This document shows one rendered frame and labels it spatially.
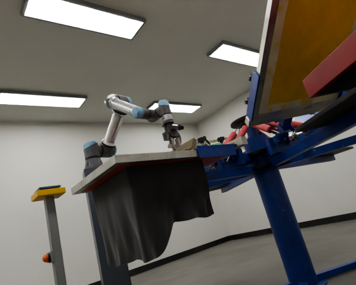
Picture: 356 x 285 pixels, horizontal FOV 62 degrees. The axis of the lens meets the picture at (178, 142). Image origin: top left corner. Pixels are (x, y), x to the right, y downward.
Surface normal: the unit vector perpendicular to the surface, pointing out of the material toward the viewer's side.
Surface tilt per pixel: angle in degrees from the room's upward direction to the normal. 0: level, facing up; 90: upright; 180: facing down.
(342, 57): 90
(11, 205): 90
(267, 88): 148
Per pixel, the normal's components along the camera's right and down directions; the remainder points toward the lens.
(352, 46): -0.96, 0.21
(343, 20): 0.28, 0.63
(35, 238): 0.58, -0.36
